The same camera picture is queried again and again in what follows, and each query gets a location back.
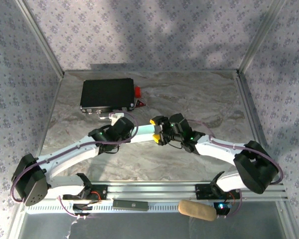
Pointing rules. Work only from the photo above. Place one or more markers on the red triangle sticker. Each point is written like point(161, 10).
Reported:
point(140, 104)

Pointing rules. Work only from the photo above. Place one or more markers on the black board with green light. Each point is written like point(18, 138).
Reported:
point(221, 208)

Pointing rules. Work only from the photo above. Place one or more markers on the small red block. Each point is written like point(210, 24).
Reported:
point(138, 91)

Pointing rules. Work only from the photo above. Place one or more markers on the light blue paper box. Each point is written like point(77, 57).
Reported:
point(144, 133)

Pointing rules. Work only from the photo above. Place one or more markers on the tan foam roll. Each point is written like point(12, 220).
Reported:
point(196, 210)

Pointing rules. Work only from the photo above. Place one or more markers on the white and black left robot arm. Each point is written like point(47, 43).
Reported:
point(64, 156)

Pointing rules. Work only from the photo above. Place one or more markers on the aluminium side rail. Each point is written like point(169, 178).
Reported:
point(249, 107)

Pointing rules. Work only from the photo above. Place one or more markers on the aluminium frame rail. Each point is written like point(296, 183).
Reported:
point(152, 190)

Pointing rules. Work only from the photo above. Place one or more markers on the aluminium corner post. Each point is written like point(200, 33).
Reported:
point(261, 32)
point(40, 37)

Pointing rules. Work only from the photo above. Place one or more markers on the black case with metal latches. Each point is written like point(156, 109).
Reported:
point(107, 94)

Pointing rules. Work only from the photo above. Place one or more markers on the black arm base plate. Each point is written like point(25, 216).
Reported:
point(99, 191)
point(201, 191)

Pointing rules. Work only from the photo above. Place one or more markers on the black rectangular device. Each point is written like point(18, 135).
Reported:
point(130, 205)

